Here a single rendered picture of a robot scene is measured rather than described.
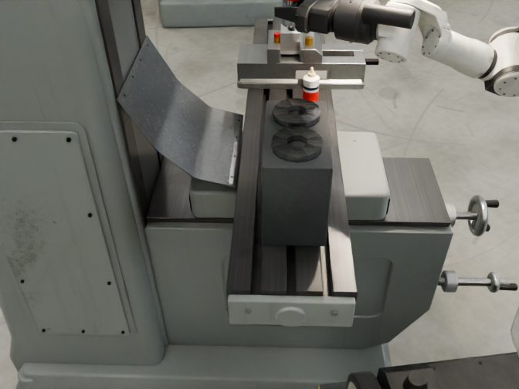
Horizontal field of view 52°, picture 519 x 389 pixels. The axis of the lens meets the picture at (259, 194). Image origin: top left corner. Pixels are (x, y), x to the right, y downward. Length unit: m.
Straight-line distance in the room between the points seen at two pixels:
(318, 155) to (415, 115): 2.36
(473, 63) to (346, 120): 1.99
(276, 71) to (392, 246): 0.56
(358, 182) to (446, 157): 1.64
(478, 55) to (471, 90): 2.42
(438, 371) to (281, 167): 0.65
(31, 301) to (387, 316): 1.02
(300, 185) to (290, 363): 0.92
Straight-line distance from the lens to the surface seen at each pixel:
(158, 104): 1.33
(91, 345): 1.76
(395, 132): 3.08
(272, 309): 0.96
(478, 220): 1.61
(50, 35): 1.12
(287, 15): 1.18
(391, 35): 1.10
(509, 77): 1.19
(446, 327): 2.16
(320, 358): 1.75
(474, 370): 1.35
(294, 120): 0.99
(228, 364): 1.74
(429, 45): 1.18
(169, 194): 1.46
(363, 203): 1.33
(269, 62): 1.47
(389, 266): 1.50
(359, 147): 1.47
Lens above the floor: 1.67
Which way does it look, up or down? 41 degrees down
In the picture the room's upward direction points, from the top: 1 degrees counter-clockwise
